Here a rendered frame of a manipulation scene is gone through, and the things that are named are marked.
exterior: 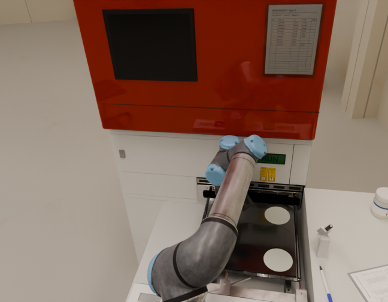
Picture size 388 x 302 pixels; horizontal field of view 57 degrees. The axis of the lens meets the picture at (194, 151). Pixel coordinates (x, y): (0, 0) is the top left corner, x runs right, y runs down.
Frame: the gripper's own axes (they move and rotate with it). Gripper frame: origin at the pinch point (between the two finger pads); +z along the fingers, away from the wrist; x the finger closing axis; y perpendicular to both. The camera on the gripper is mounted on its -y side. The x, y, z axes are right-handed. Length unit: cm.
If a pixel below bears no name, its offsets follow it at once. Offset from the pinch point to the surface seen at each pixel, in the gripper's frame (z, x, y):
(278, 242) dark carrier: 1.4, -5.0, -19.4
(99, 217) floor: 91, 20, 132
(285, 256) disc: 1.3, -2.1, -25.6
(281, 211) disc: 1.3, -17.4, -9.1
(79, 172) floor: 91, 12, 199
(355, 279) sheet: -5.4, -7.5, -47.8
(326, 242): -12.4, -6.6, -36.5
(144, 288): -4.7, 45.3, -9.9
